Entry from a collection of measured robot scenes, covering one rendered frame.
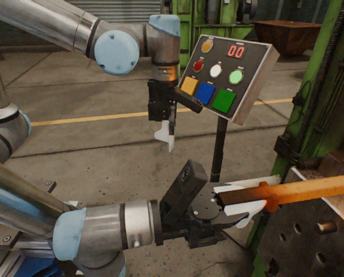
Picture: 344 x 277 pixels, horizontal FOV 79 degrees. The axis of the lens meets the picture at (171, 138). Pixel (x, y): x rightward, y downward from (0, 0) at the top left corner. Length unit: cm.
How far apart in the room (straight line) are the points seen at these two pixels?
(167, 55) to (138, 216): 38
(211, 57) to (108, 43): 58
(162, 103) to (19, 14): 35
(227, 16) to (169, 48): 484
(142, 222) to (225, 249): 121
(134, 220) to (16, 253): 49
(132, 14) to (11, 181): 787
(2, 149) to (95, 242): 43
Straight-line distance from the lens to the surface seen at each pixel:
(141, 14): 816
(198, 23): 511
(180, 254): 149
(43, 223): 46
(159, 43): 55
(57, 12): 45
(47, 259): 79
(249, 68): 81
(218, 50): 92
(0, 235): 72
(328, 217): 65
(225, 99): 80
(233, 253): 154
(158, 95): 61
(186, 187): 33
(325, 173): 71
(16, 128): 76
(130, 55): 41
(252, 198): 41
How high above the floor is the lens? 131
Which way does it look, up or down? 33 degrees down
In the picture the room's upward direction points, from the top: straight up
